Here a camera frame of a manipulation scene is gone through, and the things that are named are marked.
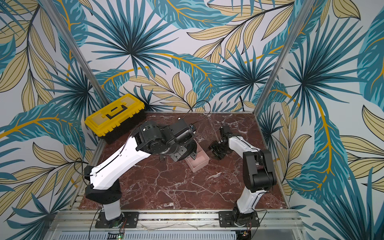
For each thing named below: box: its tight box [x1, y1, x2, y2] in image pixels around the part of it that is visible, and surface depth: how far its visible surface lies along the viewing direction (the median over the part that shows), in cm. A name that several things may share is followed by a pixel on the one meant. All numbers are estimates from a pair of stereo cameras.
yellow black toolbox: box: [84, 93, 146, 145], surface depth 97 cm
